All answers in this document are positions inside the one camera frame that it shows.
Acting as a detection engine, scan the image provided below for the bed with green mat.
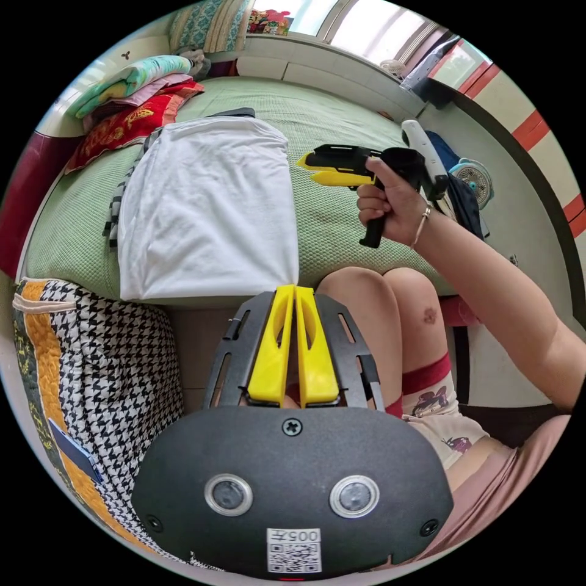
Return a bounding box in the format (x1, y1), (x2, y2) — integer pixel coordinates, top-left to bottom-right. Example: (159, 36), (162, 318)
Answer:
(0, 75), (460, 308)

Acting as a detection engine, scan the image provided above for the dark blue bag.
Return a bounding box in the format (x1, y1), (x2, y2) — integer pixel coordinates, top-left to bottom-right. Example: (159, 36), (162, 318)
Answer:
(423, 130), (491, 242)

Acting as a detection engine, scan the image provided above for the grey blue hanging cloth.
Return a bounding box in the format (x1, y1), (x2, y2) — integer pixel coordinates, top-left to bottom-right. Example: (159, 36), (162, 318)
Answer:
(400, 36), (464, 109)

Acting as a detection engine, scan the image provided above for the pink folded blanket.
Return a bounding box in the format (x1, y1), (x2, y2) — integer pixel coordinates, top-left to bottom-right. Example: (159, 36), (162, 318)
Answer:
(114, 73), (196, 104)

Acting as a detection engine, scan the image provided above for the person's right forearm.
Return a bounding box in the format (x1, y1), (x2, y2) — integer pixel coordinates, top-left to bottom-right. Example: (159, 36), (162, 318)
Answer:
(413, 206), (586, 414)

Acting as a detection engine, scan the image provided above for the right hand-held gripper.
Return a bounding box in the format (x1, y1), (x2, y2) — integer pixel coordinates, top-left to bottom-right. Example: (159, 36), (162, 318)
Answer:
(296, 143), (452, 249)

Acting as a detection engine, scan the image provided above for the blue phone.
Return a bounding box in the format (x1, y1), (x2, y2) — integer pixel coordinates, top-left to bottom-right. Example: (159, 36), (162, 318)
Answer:
(47, 417), (104, 484)

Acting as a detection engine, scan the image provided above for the houndstooth quilted bag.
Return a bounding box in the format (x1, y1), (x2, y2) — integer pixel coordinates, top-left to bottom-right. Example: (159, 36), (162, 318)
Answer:
(11, 276), (194, 565)

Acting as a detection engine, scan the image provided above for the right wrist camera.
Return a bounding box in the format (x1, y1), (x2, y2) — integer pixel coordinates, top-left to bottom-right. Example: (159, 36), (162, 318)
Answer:
(401, 119), (450, 203)

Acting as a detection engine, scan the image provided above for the folded floral quilt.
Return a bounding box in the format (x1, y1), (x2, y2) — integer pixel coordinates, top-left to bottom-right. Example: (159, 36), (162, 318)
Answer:
(74, 54), (193, 120)

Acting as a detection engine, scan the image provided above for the white t-shirt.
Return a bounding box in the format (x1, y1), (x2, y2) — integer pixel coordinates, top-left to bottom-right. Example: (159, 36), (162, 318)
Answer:
(116, 116), (301, 303)

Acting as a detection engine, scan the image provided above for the small blue fan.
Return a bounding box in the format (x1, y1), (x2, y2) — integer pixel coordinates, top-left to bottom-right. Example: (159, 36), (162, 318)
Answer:
(448, 157), (498, 212)

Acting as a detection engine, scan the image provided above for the red stool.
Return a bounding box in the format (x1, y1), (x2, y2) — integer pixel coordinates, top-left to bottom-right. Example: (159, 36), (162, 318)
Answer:
(436, 294), (482, 407)

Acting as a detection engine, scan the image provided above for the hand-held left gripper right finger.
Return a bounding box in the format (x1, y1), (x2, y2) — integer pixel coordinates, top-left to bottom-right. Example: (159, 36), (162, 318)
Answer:
(295, 285), (343, 409)

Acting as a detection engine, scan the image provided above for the person's right hand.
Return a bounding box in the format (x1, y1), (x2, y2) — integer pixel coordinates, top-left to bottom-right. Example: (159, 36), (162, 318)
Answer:
(355, 156), (434, 249)

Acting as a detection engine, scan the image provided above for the person's body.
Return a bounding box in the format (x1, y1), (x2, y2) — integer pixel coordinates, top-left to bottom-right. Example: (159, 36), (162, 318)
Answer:
(314, 267), (574, 565)

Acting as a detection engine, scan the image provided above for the window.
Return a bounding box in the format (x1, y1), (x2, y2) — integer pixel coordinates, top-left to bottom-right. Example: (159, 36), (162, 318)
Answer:
(249, 0), (450, 66)

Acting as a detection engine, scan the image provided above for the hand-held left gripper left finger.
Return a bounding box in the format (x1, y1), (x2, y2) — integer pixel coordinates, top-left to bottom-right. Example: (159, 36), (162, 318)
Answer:
(247, 284), (295, 407)

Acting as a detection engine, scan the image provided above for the grey stuffed toy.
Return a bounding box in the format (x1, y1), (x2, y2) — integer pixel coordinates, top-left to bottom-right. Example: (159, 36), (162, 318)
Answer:
(175, 45), (212, 79)

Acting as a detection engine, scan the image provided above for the teal patterned cushion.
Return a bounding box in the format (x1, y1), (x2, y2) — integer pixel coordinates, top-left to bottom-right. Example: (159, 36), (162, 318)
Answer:
(168, 0), (253, 54)

